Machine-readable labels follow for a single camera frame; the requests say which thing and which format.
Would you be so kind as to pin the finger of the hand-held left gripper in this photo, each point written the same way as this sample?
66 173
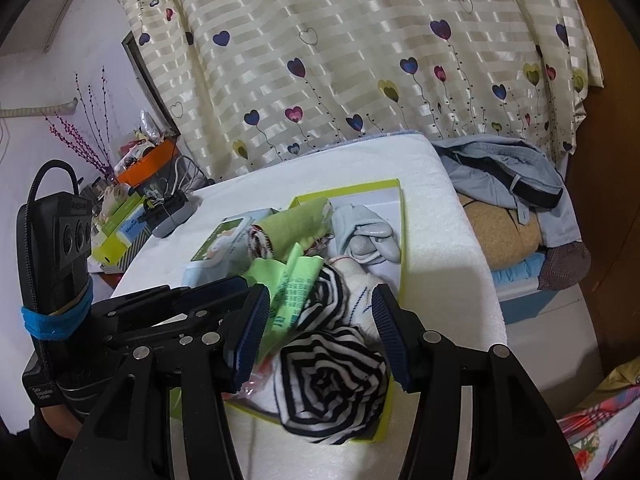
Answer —
165 330
210 292

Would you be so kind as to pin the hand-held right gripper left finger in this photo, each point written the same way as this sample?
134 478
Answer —
250 332

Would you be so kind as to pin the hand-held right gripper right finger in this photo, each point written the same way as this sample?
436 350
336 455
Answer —
387 335

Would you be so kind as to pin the white work glove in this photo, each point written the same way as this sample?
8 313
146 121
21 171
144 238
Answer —
357 290

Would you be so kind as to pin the green plastic bag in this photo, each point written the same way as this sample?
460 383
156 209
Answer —
295 290

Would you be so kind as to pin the black white striped cloth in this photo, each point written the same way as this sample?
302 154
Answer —
330 385

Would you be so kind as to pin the grey gloves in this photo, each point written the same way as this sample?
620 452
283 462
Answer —
365 232

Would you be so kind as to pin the green sleeve with patterned cuff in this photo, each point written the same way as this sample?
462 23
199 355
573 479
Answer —
295 222

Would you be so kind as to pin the green-rimmed shallow box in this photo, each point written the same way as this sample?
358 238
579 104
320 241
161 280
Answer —
385 200

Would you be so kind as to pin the green white wet wipes packet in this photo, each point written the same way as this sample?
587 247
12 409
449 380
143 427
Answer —
225 232

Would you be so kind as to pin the green cardboard box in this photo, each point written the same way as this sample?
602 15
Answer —
117 240

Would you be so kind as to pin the black grey table device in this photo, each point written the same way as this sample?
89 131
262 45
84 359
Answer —
170 215

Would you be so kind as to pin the purple flower branches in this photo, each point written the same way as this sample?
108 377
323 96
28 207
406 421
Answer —
85 145

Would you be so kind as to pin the orange basket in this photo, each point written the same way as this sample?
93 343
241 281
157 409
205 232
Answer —
147 165

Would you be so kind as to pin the light blue folded cloth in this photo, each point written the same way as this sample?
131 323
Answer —
520 280

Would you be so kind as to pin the tan cushion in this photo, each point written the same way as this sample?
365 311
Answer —
505 235

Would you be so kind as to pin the brown knit cloth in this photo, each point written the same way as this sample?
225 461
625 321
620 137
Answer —
565 265

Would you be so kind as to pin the colourful printed blanket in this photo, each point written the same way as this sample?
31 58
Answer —
600 435

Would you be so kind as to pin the brown wooden wardrobe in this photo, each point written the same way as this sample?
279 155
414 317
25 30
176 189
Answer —
615 185

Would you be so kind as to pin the cream heart print curtain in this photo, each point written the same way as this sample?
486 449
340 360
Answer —
350 50

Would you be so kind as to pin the white wall pipe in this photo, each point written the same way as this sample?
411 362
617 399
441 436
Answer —
35 110

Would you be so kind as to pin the dark window frame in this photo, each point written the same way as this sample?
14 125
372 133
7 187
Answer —
150 80

